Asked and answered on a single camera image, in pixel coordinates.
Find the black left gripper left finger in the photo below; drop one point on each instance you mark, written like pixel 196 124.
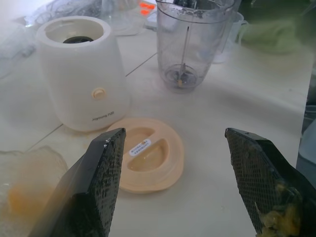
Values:
pixel 98 187

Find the clear measuring cup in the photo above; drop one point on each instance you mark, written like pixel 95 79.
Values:
pixel 234 32

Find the clear glass flask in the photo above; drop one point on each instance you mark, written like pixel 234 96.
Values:
pixel 126 19

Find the white power strip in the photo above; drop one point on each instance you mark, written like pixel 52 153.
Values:
pixel 151 21

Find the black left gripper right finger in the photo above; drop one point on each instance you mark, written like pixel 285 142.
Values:
pixel 256 177

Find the cream blender lid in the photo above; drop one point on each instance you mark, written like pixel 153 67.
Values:
pixel 153 158

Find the white blender base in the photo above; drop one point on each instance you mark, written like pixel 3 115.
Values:
pixel 79 81

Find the clear plastic bag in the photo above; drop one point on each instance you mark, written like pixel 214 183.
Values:
pixel 14 42

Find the clear blender jar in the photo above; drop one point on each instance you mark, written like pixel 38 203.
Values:
pixel 192 44

